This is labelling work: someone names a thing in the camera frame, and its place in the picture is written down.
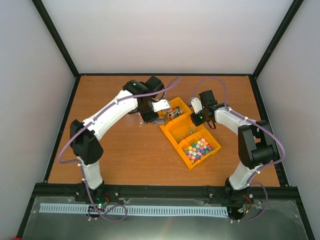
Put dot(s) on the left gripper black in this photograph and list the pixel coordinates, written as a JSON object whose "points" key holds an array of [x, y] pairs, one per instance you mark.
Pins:
{"points": [[146, 119]]}

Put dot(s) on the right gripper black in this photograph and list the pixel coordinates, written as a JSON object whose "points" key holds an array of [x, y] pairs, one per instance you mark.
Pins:
{"points": [[196, 122]]}

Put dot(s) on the yellow three-compartment bin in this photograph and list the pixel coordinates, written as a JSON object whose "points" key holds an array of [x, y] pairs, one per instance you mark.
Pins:
{"points": [[181, 132]]}

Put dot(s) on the silver metal scoop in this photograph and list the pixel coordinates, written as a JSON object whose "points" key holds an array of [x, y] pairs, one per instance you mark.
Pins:
{"points": [[159, 121]]}

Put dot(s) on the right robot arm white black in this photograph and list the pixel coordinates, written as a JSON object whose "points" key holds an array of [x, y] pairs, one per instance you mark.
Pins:
{"points": [[256, 146]]}

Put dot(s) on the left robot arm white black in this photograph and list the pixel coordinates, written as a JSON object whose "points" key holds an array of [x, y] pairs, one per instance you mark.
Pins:
{"points": [[133, 98]]}

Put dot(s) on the pile of star candies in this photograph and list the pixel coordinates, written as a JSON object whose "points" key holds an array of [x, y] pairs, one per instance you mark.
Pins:
{"points": [[198, 150]]}

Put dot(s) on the pile of lollipops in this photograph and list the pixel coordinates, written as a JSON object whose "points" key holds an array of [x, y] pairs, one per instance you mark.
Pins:
{"points": [[172, 113]]}

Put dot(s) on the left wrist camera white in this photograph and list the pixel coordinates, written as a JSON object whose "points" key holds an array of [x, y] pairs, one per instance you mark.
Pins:
{"points": [[161, 105]]}

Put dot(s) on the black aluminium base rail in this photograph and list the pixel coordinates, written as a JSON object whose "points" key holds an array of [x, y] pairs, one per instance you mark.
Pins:
{"points": [[208, 194]]}

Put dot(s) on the light blue cable duct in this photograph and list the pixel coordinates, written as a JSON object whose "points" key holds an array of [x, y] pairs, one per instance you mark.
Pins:
{"points": [[136, 210]]}

